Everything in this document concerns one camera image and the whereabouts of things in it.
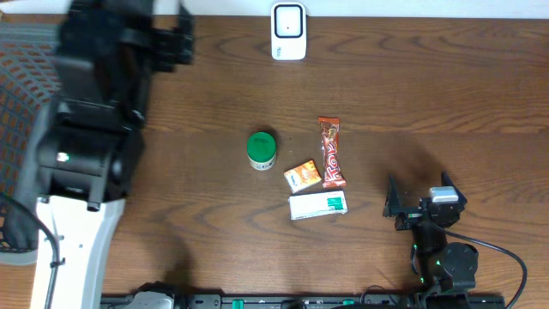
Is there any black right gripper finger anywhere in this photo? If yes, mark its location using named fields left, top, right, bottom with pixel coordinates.
left=441, top=171, right=458, bottom=191
left=383, top=176, right=401, bottom=217

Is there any white green box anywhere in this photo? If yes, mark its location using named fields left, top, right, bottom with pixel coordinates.
left=288, top=191, right=348, bottom=221

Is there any small orange snack box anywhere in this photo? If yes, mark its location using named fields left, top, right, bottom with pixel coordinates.
left=284, top=160, right=322, bottom=193

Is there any red chocolate bar wrapper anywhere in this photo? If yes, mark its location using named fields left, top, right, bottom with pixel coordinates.
left=318, top=117, right=347, bottom=188

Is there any green lid white jar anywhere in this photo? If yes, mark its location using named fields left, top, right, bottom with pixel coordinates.
left=247, top=132, right=277, bottom=171

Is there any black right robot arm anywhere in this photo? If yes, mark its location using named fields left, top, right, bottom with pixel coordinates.
left=383, top=173, right=479, bottom=303

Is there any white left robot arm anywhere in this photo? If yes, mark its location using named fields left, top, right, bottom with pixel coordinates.
left=31, top=1, right=194, bottom=308

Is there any white barcode scanner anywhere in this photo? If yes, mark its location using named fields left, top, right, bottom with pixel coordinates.
left=270, top=2, right=307, bottom=61

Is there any dark grey plastic basket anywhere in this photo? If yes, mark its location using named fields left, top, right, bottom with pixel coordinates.
left=1, top=22, right=60, bottom=265

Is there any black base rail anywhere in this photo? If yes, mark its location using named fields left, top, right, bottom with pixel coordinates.
left=99, top=282, right=505, bottom=309

